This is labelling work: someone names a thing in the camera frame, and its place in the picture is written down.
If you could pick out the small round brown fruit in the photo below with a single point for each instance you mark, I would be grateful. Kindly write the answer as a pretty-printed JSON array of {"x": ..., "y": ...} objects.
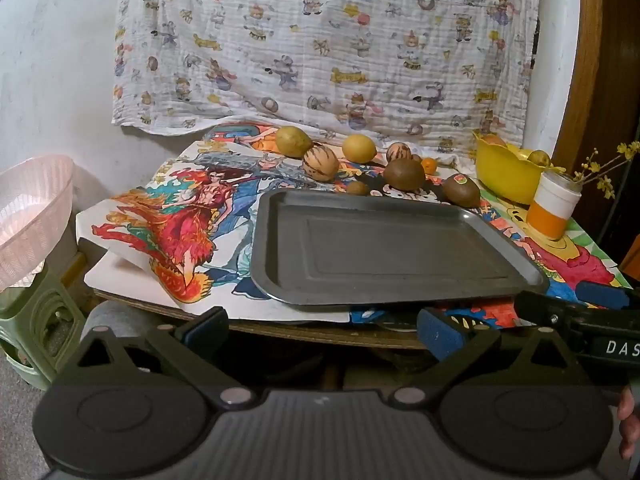
[{"x": 357, "y": 188}]

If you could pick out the yellow lemon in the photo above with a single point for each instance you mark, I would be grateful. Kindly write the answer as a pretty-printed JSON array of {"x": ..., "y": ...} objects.
[{"x": 359, "y": 149}]

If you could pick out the large striped pepino melon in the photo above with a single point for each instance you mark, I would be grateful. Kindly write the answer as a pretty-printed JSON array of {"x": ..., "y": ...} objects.
[{"x": 319, "y": 162}]

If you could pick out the yellow plastic bowl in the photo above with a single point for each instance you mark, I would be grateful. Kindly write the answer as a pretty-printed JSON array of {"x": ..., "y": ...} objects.
[{"x": 505, "y": 175}]

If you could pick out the large brown kiwi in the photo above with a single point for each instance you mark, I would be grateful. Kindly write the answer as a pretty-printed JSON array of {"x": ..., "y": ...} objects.
[{"x": 404, "y": 175}]

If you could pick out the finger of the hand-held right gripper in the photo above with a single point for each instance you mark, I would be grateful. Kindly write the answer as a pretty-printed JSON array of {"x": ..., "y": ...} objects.
[
  {"x": 550, "y": 312},
  {"x": 602, "y": 296}
]

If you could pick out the red dragon poster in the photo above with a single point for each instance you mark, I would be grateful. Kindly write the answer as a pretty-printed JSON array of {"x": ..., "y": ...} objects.
[{"x": 165, "y": 220}]

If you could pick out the small striped pepino melon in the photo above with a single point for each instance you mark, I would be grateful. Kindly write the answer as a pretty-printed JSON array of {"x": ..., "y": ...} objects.
[{"x": 398, "y": 152}]

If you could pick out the yellow flower twig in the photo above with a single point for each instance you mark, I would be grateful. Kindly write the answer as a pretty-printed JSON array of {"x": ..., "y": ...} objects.
[{"x": 607, "y": 165}]

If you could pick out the orange-brown fruit in bowl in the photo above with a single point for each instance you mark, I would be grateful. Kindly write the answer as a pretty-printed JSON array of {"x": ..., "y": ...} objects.
[{"x": 492, "y": 139}]

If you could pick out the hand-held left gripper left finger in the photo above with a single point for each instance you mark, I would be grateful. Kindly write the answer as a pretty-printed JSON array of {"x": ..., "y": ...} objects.
[{"x": 207, "y": 329}]

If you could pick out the person's right hand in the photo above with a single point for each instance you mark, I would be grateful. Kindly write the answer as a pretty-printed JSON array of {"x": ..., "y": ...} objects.
[{"x": 632, "y": 425}]

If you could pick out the printed cartoon blanket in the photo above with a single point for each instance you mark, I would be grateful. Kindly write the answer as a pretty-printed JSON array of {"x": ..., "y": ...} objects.
[{"x": 325, "y": 45}]

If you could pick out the green plastic stool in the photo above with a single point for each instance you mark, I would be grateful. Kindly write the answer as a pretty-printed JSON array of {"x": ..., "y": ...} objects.
[{"x": 30, "y": 330}]

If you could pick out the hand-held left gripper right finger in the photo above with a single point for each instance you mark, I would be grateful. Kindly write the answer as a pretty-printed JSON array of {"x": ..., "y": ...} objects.
[{"x": 440, "y": 335}]

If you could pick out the white and orange cup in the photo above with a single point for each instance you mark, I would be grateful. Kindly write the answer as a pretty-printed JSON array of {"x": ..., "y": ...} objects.
[{"x": 552, "y": 210}]

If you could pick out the brown kiwi with sticker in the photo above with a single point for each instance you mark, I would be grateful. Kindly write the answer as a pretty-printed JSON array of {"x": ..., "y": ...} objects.
[{"x": 461, "y": 192}]

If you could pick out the green-yellow fruit in bowl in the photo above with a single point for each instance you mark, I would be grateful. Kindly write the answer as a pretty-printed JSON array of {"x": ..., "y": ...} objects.
[{"x": 539, "y": 158}]

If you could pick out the pink plastic basket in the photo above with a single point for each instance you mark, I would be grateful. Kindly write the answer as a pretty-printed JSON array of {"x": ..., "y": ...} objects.
[{"x": 30, "y": 220}]

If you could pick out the grey metal tray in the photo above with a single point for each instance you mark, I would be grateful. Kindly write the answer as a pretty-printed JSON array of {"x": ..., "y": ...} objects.
[{"x": 390, "y": 250}]

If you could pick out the brown wooden door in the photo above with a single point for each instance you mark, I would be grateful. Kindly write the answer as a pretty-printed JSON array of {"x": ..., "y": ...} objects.
[{"x": 610, "y": 85}]

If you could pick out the small orange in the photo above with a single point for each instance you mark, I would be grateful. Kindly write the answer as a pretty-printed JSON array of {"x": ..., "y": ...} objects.
[{"x": 429, "y": 166}]

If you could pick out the yellow bear poster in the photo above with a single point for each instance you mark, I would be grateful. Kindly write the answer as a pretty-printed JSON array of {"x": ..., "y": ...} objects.
[{"x": 565, "y": 255}]

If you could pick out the yellow-green pear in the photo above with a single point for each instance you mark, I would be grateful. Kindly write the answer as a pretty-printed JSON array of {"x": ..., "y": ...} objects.
[{"x": 292, "y": 141}]

